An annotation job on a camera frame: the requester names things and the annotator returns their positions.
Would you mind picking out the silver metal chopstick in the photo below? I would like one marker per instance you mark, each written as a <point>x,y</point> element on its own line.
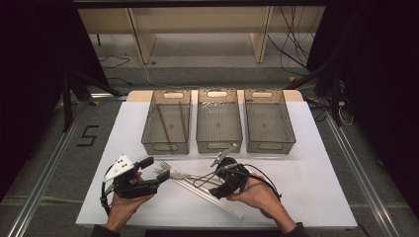
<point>194,189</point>
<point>230,212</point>

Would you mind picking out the person's left hand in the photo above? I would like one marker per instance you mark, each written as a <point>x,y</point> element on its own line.
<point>122,210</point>

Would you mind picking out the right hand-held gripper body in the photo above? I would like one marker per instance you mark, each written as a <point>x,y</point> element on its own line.
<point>235,176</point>

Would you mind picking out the black metal stand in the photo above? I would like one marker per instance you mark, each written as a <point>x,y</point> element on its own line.
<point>67,105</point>
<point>335,98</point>

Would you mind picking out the black frame bar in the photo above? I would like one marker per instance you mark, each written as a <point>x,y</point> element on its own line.
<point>197,3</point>

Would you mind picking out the aluminium floor rail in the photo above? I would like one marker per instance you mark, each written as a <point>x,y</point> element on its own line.
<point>41,184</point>
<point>365,184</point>

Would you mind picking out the smoky clear plastic bin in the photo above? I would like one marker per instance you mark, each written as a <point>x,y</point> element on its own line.
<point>268,126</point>
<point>219,126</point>
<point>168,131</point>

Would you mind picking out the person's right hand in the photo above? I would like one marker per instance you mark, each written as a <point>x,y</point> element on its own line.
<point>260,196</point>

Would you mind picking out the steel fork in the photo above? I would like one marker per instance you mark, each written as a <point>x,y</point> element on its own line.
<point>166,165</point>

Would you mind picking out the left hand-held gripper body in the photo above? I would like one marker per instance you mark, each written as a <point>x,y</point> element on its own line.
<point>131,188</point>

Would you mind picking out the beige wooden desk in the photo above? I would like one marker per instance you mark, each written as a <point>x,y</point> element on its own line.
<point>197,19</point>

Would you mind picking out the black curtain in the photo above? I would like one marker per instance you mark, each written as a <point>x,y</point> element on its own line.
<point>33,82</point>
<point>382,82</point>

